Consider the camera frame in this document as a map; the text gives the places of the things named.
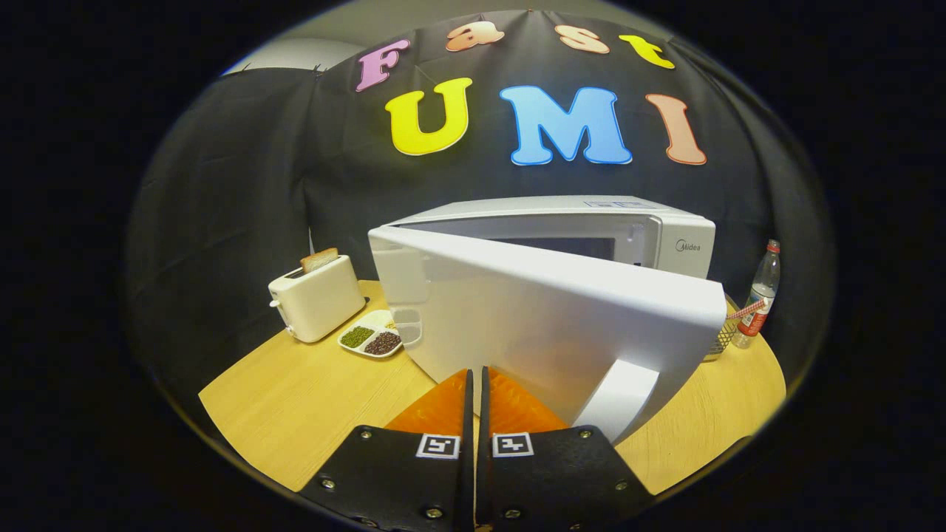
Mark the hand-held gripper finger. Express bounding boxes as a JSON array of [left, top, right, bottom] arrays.
[[299, 367, 475, 532], [477, 365, 655, 532]]

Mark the white toaster oven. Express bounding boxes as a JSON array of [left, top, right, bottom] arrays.
[[367, 195, 729, 446]]

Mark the cream pop-up toaster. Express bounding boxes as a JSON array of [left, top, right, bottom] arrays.
[[268, 254, 367, 344]]

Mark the white divided bean dish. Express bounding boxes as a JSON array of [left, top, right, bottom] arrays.
[[337, 309, 404, 360]]

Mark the toast slice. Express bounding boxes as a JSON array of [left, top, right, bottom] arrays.
[[300, 248, 340, 274]]

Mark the clear bottle with red label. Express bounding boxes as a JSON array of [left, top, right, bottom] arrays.
[[732, 239, 782, 349]]

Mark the metal wire basket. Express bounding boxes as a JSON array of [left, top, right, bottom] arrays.
[[702, 296, 766, 363]]

